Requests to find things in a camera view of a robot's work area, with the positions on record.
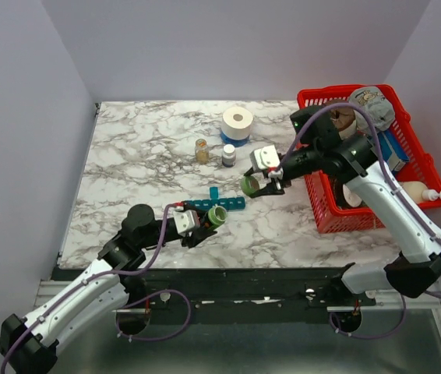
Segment green bottle cap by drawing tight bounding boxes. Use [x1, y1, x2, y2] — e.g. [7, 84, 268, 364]
[240, 175, 259, 197]

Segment green pill bottle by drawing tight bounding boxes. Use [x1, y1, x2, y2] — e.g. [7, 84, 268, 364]
[206, 205, 228, 230]

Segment teal weekly pill organizer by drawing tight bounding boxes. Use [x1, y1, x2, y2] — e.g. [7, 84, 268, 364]
[184, 187, 246, 211]

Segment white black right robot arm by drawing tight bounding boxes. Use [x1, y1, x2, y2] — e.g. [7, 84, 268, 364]
[245, 102, 441, 305]

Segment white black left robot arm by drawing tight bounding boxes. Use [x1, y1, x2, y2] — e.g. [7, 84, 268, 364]
[0, 202, 228, 373]

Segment white pill bottle blue label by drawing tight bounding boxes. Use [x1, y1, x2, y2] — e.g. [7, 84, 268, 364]
[221, 144, 236, 168]

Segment blue tape roll base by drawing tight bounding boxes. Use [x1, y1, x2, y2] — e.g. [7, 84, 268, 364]
[219, 128, 252, 148]

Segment white paper roll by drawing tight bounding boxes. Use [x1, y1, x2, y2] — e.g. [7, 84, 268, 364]
[220, 107, 253, 140]

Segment clear jar yellow capsules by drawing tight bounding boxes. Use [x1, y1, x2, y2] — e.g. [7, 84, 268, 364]
[195, 139, 210, 164]

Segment brown wrapped roll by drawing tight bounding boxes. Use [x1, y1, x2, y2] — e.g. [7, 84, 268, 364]
[329, 107, 358, 139]

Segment blue carton box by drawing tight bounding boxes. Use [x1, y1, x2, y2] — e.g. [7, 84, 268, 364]
[378, 129, 410, 175]

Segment grey crumpled bag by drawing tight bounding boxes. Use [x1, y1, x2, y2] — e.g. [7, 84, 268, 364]
[348, 86, 395, 132]

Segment red plastic basket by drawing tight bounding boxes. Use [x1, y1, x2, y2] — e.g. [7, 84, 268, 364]
[296, 83, 441, 235]

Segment cream squeeze bottle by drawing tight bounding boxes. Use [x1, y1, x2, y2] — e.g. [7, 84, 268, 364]
[400, 181, 441, 203]

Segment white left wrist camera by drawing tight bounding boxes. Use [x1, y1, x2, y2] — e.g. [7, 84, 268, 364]
[172, 210, 200, 236]

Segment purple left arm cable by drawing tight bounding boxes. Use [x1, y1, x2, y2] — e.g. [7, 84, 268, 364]
[0, 202, 192, 374]

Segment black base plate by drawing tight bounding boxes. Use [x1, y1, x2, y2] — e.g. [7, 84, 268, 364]
[51, 266, 428, 326]

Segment aluminium rail frame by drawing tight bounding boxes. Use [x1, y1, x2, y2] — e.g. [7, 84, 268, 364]
[34, 280, 441, 312]

